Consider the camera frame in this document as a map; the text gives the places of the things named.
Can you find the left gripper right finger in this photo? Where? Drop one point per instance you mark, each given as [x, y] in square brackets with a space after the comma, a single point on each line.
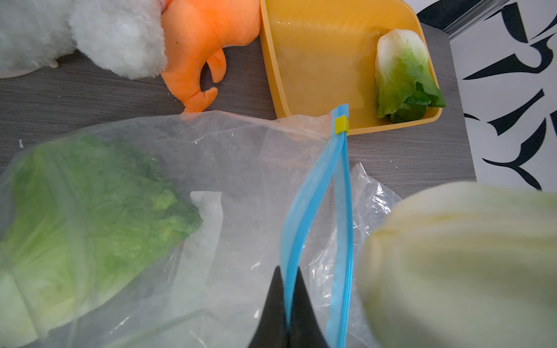
[304, 330]

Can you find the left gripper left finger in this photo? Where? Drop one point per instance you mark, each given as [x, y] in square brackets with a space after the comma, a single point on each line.
[272, 328]

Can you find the clear zipper bag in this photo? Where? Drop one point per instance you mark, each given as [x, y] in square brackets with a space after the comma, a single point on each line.
[216, 231]
[372, 202]

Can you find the chinese cabbage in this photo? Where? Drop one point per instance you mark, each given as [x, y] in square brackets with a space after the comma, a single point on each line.
[90, 216]
[463, 265]
[406, 88]

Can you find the yellow plastic tray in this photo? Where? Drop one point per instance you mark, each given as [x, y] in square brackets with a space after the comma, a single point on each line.
[321, 54]

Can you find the orange plush toy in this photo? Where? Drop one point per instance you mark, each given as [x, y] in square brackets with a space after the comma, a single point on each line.
[196, 32]

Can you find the white teddy bear pink shirt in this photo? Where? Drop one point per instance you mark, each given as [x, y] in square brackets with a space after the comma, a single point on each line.
[124, 37]

